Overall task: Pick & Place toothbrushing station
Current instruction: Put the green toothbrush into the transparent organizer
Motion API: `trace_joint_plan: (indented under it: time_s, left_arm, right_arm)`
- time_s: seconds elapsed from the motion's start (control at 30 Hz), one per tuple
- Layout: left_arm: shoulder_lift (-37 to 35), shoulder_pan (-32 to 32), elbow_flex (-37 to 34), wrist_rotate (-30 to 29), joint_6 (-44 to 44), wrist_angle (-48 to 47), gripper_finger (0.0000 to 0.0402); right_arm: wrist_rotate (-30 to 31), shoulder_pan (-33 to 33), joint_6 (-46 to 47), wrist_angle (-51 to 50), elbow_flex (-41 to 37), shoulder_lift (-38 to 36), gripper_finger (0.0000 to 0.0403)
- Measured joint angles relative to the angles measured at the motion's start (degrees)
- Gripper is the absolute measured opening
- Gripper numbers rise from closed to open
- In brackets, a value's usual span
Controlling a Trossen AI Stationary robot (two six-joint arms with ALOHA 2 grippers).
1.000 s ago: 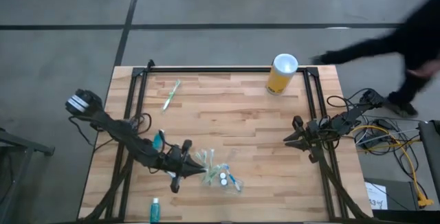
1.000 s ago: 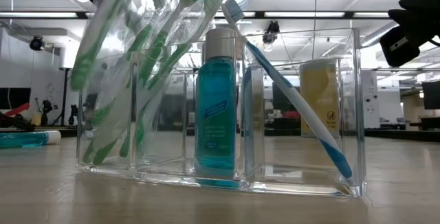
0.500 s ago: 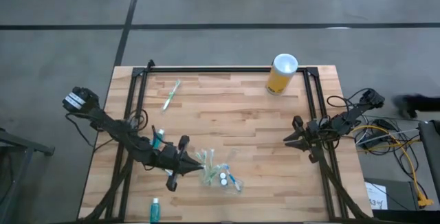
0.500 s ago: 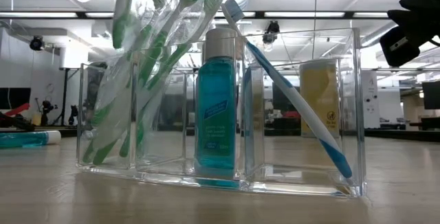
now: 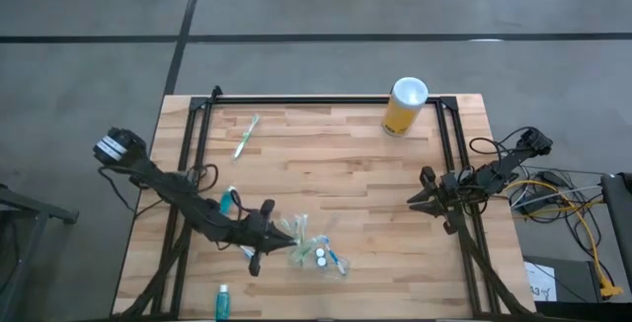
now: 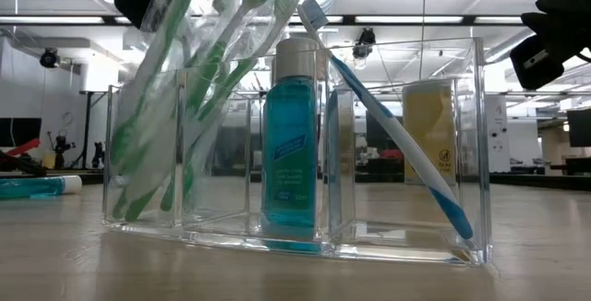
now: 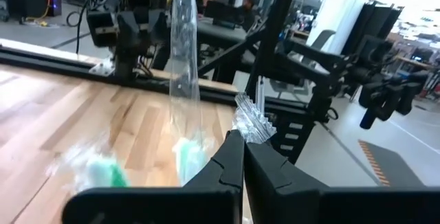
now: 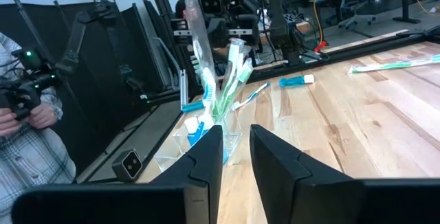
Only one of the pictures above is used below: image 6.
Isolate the clear acrylic organizer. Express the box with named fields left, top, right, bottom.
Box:
left=102, top=36, right=493, bottom=265

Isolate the yellow wipes canister white lid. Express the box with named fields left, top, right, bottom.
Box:
left=401, top=78, right=458, bottom=186

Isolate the black background station frame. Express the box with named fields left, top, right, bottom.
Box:
left=80, top=89, right=112, bottom=173

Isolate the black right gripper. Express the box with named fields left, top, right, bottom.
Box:
left=510, top=0, right=591, bottom=90

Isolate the black ceiling spotlight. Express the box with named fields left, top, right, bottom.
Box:
left=39, top=48, right=62, bottom=69
left=351, top=27, right=377, bottom=62

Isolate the blue white toothbrush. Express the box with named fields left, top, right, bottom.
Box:
left=295, top=0, right=475, bottom=241

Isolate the black wall screen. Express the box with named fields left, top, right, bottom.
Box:
left=0, top=117, right=42, bottom=149

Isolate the black monitor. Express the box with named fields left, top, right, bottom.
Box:
left=364, top=110, right=405, bottom=152
left=566, top=108, right=591, bottom=149

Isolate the red object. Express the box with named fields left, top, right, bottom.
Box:
left=0, top=138, right=42, bottom=158

